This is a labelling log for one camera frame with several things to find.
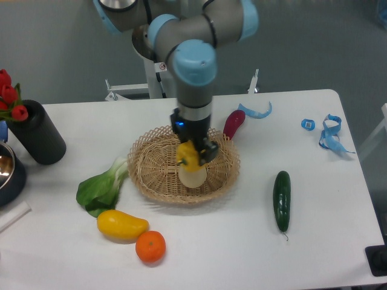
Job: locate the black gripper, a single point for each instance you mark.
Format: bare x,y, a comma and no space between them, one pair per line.
197,132

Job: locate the woven wicker basket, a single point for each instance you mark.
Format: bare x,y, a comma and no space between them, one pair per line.
153,168

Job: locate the round white onion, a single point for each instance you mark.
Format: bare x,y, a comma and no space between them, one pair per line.
192,179

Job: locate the orange tangerine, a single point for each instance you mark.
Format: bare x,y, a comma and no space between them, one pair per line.
150,247

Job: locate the red tulip flowers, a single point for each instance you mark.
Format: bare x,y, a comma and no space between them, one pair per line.
12,107

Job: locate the yellow mango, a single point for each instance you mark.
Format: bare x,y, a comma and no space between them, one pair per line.
119,225

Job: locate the white metal base frame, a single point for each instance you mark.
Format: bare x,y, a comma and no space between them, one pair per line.
126,92

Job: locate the blue curved tape strip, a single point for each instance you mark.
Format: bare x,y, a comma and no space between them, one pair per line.
255,114

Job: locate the yellow bell pepper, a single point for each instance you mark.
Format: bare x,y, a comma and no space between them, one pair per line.
188,157

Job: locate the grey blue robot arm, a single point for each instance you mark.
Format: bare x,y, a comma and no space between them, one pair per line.
187,46

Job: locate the black device table corner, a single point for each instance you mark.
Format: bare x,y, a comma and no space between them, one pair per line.
376,256

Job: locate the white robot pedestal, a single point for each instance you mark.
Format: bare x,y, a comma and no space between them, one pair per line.
160,81

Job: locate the small blue tape roll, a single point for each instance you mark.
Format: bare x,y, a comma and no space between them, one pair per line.
308,125

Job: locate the white paper roll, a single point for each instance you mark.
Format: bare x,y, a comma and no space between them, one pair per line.
12,215

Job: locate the metal bowl dark rim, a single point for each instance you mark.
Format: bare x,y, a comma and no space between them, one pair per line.
13,175

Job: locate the black cylindrical vase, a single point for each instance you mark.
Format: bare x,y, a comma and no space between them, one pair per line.
39,135

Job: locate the green cucumber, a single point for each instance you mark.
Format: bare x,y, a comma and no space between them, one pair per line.
282,201

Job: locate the blue crumpled ribbon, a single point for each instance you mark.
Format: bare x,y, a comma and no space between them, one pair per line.
329,138

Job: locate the purple eggplant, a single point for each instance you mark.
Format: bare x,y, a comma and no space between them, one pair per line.
233,123

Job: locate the green bok choy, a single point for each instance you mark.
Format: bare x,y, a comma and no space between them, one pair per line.
101,192

